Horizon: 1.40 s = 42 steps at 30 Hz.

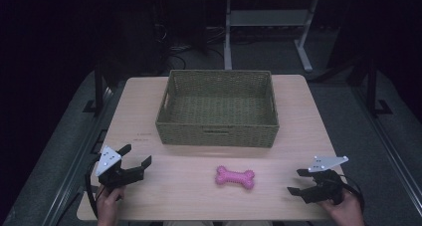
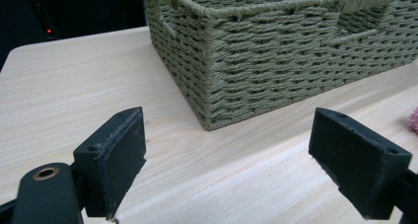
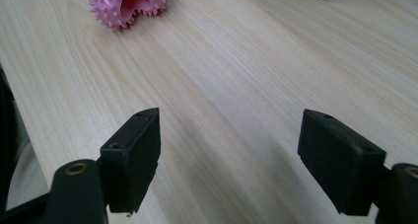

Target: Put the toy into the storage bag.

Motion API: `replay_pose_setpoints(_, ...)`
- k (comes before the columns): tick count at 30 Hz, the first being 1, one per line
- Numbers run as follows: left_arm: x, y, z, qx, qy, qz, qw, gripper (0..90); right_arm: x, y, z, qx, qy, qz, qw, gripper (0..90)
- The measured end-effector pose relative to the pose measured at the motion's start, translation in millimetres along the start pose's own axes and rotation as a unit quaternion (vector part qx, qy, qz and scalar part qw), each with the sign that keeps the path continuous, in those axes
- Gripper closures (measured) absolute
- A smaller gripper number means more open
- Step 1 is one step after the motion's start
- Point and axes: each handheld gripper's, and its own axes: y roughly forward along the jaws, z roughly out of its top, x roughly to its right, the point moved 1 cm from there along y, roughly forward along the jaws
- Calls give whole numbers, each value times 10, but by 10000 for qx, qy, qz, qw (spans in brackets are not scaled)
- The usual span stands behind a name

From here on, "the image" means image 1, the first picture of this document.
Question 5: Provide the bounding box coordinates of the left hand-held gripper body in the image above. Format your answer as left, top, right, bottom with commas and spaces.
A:
95, 144, 146, 189

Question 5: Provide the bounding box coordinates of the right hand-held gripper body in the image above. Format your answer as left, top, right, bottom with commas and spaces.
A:
302, 154, 350, 206

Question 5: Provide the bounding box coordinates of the pink bone-shaped toy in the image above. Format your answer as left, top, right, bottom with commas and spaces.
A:
214, 165, 256, 190

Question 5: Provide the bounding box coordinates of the green woven basket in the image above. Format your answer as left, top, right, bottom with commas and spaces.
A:
154, 69, 281, 149

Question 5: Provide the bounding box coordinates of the person's left hand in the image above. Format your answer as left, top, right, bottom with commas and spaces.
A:
96, 184, 127, 226

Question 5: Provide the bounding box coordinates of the person's right hand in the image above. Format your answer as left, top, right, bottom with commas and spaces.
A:
317, 188, 366, 226

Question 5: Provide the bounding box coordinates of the black metal stand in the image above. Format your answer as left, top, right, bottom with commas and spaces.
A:
82, 62, 112, 114
364, 58, 394, 118

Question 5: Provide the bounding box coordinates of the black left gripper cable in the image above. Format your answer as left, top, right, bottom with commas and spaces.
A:
84, 159, 105, 220

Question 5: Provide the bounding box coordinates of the aluminium floor rail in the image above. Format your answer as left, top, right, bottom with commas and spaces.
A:
41, 86, 115, 226
350, 85, 422, 210

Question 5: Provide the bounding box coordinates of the bundle of floor cables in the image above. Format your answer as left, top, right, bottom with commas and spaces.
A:
153, 21, 227, 75

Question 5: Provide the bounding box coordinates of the grey metal desk frame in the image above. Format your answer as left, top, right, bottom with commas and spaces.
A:
222, 0, 320, 74

